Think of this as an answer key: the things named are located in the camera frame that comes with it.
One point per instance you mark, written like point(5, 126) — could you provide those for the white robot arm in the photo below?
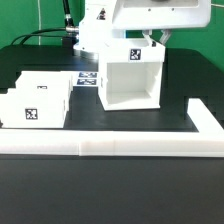
point(107, 19)

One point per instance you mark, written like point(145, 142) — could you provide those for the black raised platform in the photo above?
point(186, 74)

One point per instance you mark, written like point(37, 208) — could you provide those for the white rear drawer tray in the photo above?
point(48, 79)

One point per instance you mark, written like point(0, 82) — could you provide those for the white front drawer tray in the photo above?
point(33, 109)

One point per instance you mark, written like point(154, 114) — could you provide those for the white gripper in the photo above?
point(149, 15)

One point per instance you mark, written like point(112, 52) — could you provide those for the white L-shaped wall fence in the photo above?
point(206, 141)

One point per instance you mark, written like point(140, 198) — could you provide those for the white drawer cabinet box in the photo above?
point(130, 73)

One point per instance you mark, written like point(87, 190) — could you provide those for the white drawer tray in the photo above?
point(33, 109)
point(48, 79)

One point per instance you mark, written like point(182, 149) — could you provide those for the white fiducial marker plate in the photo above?
point(82, 78)

